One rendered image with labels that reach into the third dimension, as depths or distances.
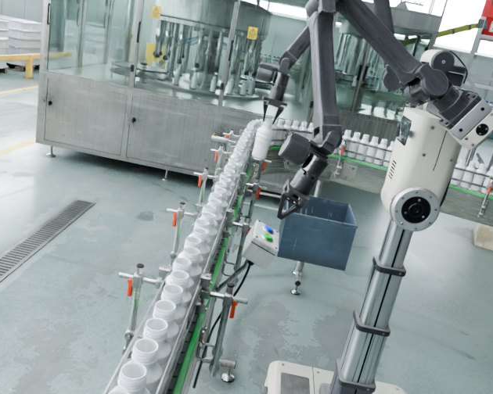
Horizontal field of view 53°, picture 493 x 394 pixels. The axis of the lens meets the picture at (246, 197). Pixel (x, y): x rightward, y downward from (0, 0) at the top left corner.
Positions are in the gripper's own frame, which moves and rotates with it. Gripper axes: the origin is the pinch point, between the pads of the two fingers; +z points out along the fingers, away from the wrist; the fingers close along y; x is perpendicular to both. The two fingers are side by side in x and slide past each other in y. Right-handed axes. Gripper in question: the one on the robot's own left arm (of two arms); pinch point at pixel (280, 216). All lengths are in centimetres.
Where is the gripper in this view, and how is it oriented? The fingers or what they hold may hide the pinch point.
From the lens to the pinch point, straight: 136.0
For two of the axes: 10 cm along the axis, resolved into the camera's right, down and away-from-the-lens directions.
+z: -5.2, 8.1, 2.9
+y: -0.8, 2.9, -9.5
